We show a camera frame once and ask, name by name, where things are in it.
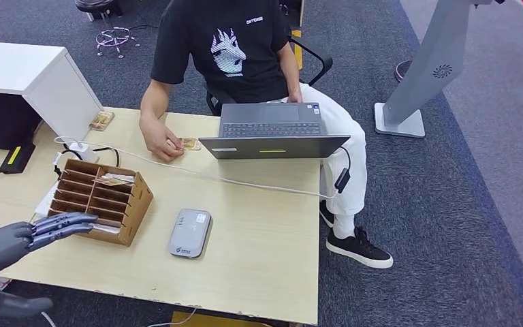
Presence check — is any person's right hand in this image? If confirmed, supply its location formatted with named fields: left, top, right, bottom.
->
left=140, top=114, right=186, bottom=164

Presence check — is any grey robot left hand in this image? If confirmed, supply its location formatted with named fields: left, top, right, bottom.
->
left=0, top=212, right=99, bottom=320

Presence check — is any gold patterned ID card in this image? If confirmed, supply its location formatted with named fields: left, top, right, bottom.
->
left=178, top=137, right=202, bottom=152

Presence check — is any white card stack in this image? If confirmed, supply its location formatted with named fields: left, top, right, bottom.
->
left=101, top=173, right=136, bottom=185
left=91, top=223, right=122, bottom=235

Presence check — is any gold patterned card stack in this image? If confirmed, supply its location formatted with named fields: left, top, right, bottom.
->
left=89, top=110, right=116, bottom=131

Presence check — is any brown cardboard card organizer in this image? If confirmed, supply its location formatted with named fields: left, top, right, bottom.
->
left=47, top=159, right=154, bottom=247

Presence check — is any grey card reader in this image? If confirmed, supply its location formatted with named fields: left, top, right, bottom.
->
left=168, top=208, right=212, bottom=260

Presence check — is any person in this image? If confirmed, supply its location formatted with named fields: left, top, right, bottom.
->
left=138, top=0, right=394, bottom=270

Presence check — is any white paper sheet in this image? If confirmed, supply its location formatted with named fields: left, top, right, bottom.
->
left=35, top=183, right=59, bottom=217

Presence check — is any white charger plug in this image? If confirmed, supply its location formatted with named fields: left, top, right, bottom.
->
left=65, top=142, right=100, bottom=164

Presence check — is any black power brick yellow label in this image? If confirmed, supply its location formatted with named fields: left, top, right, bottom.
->
left=0, top=143, right=37, bottom=175

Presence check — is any grey laptop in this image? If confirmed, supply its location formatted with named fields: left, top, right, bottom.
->
left=198, top=102, right=351, bottom=160

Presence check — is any black stool chrome base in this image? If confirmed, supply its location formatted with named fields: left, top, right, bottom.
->
left=74, top=0, right=142, bottom=59

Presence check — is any black equipment box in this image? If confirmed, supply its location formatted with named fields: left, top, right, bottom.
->
left=0, top=91, right=43, bottom=151

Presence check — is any white cabinet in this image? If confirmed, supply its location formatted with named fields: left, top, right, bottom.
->
left=0, top=40, right=104, bottom=142

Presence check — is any yellow board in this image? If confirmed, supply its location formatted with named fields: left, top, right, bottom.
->
left=171, top=310, right=272, bottom=327

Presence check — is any grey kiosk stand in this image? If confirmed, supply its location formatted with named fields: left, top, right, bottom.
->
left=374, top=0, right=506, bottom=138

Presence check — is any black looped cable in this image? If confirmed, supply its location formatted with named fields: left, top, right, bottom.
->
left=54, top=145, right=121, bottom=179

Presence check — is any long white cable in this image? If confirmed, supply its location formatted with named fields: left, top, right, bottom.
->
left=54, top=136, right=337, bottom=200

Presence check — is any thin white cable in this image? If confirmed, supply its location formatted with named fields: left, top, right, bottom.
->
left=146, top=307, right=198, bottom=327

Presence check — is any black cable adapter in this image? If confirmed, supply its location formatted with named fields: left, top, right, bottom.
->
left=334, top=168, right=351, bottom=195

